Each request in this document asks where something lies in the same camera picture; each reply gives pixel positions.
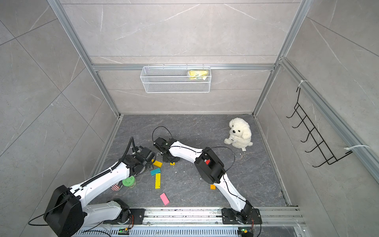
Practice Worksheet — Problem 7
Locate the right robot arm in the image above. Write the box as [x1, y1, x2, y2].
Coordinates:
[152, 137, 262, 225]

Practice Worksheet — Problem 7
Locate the metal base rail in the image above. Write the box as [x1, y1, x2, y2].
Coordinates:
[74, 207, 310, 237]

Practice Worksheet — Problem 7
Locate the green lid jar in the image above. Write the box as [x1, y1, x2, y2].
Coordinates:
[121, 176, 136, 188]

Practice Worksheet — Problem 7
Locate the white wire basket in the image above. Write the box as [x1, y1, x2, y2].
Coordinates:
[140, 66, 212, 93]

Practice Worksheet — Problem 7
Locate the lime yellow long block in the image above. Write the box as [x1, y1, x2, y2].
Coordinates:
[155, 173, 161, 189]

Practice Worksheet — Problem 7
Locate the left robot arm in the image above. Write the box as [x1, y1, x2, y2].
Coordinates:
[41, 138, 155, 237]

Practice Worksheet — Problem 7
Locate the black wall hook rack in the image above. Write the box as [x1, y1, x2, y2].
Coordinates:
[286, 87, 353, 168]

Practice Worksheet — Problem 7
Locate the pink block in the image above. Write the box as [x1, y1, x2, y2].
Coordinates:
[160, 193, 170, 205]

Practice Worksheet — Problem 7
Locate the yellow sponge in basket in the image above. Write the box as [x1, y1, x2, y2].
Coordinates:
[187, 70, 209, 81]

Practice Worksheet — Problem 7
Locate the white plush dog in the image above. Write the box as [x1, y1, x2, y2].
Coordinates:
[224, 118, 253, 151]

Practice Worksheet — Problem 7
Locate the teal block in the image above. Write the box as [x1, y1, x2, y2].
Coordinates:
[150, 168, 161, 176]

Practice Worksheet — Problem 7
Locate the newspaper print can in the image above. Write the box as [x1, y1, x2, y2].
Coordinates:
[111, 183, 122, 192]

